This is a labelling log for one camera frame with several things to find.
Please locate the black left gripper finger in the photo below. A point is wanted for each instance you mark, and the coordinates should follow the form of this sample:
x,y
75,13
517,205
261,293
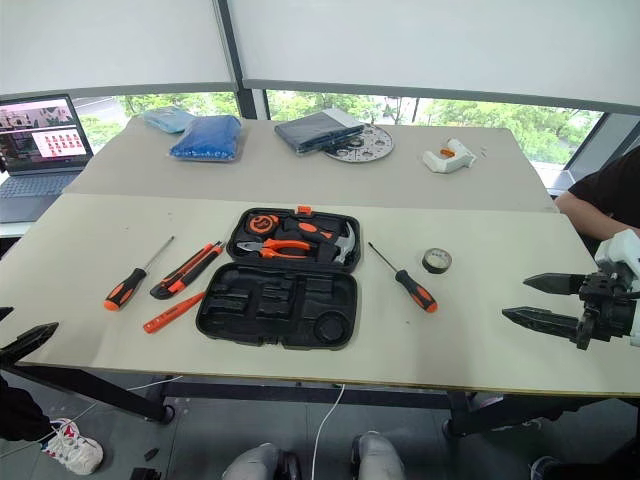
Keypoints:
x,y
27,342
4,312

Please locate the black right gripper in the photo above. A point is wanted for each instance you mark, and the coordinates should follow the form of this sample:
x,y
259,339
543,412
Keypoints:
x,y
607,310

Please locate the black electrical tape roll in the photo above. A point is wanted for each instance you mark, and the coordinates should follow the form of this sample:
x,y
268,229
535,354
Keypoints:
x,y
436,261

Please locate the orange test pen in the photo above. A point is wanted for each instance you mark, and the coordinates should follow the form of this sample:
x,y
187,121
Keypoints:
x,y
172,313

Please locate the black orange utility knife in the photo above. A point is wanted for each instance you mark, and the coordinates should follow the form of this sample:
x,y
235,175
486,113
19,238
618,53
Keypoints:
x,y
182,274

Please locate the black tool case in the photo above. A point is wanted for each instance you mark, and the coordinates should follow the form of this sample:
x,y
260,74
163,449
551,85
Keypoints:
x,y
280,310

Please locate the bystander bare forearm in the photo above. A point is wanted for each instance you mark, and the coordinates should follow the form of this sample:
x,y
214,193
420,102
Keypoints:
x,y
585,212

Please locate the orange rectangular block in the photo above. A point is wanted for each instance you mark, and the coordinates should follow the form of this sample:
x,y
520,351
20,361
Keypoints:
x,y
305,209

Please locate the bystander dark trouser leg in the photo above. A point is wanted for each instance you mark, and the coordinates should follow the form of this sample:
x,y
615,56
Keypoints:
x,y
17,415

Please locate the white red sneaker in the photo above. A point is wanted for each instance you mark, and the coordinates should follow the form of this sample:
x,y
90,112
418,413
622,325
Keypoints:
x,y
75,450

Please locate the bystander black shirt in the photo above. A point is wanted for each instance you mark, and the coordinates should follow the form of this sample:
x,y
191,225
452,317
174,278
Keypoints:
x,y
612,187

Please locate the open grey laptop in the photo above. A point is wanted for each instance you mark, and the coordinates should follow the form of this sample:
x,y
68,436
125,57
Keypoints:
x,y
35,165

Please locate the dark shoe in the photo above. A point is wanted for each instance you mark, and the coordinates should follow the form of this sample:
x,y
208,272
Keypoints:
x,y
542,469

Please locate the claw hammer with orange grip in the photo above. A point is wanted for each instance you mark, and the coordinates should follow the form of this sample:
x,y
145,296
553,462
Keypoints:
x,y
345,245

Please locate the round perforated metal disc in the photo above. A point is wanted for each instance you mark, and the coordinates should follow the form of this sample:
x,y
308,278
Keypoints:
x,y
372,145

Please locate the light blue plastic bag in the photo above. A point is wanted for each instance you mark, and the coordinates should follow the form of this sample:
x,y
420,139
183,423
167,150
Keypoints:
x,y
167,120

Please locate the orange black tape measure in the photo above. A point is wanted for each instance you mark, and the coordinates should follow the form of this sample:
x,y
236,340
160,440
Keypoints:
x,y
260,223

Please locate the dark blue plastic bag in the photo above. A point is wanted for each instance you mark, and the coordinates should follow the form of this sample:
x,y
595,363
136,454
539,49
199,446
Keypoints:
x,y
207,139

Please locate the white roller blind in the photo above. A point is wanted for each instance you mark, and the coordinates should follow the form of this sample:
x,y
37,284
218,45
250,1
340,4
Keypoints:
x,y
110,40
440,45

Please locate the dark grey folded package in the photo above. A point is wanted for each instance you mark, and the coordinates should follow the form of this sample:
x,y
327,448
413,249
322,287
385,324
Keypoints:
x,y
315,131

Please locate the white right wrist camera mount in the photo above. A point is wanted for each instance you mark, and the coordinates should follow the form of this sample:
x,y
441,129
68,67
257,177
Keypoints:
x,y
620,252

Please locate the black metal table frame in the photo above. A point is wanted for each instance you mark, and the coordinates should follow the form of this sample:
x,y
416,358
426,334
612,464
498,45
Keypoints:
x,y
300,395

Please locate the dark window frame pillar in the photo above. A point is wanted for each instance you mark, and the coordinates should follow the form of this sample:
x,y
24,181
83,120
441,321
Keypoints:
x,y
235,55

